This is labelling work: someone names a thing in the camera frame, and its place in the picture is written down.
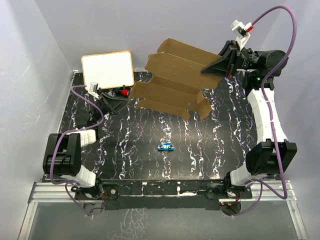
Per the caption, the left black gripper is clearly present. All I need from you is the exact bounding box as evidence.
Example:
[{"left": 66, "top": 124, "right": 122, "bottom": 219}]
[{"left": 90, "top": 93, "right": 132, "bottom": 126}]

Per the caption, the white board orange frame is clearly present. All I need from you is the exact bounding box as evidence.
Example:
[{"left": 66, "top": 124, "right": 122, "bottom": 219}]
[{"left": 81, "top": 51, "right": 135, "bottom": 91}]

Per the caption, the blue toy car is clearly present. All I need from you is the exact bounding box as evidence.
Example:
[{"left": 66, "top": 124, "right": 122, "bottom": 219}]
[{"left": 157, "top": 142, "right": 175, "bottom": 152}]

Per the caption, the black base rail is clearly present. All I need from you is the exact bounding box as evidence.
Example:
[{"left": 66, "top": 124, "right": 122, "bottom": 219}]
[{"left": 71, "top": 179, "right": 253, "bottom": 211}]

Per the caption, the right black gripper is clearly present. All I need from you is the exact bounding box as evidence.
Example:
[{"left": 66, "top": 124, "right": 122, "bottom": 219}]
[{"left": 201, "top": 40, "right": 264, "bottom": 79}]

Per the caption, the brown cardboard box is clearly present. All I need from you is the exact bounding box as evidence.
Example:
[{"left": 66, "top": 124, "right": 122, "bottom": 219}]
[{"left": 129, "top": 38, "right": 221, "bottom": 121}]

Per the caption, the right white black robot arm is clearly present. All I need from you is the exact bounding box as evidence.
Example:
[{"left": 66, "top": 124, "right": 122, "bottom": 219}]
[{"left": 201, "top": 40, "right": 298, "bottom": 199}]

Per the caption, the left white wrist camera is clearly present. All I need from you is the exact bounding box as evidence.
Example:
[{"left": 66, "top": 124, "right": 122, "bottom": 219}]
[{"left": 88, "top": 82, "right": 100, "bottom": 99}]

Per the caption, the purple cable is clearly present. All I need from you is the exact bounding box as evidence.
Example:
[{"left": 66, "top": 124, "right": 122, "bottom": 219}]
[
  {"left": 233, "top": 4, "right": 298, "bottom": 217},
  {"left": 49, "top": 84, "right": 106, "bottom": 218}
]

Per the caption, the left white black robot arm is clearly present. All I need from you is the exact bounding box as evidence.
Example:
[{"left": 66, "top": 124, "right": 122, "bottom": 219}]
[{"left": 42, "top": 89, "right": 129, "bottom": 200}]

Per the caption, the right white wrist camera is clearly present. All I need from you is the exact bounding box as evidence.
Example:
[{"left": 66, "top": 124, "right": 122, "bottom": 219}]
[{"left": 230, "top": 20, "right": 254, "bottom": 50}]

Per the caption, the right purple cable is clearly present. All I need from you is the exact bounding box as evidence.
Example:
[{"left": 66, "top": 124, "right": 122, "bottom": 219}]
[{"left": 233, "top": 4, "right": 298, "bottom": 217}]

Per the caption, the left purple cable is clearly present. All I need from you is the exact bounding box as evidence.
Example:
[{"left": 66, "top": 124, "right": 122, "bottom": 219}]
[{"left": 49, "top": 84, "right": 106, "bottom": 218}]

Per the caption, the aluminium frame rail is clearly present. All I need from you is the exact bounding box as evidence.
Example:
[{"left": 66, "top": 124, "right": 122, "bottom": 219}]
[{"left": 18, "top": 183, "right": 308, "bottom": 240}]

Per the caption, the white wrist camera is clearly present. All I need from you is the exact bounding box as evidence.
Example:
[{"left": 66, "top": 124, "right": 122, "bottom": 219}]
[
  {"left": 230, "top": 20, "right": 254, "bottom": 50},
  {"left": 88, "top": 82, "right": 100, "bottom": 99}
]

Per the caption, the red black stamp toy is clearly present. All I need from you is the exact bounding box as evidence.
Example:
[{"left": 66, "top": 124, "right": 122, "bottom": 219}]
[{"left": 117, "top": 85, "right": 130, "bottom": 97}]

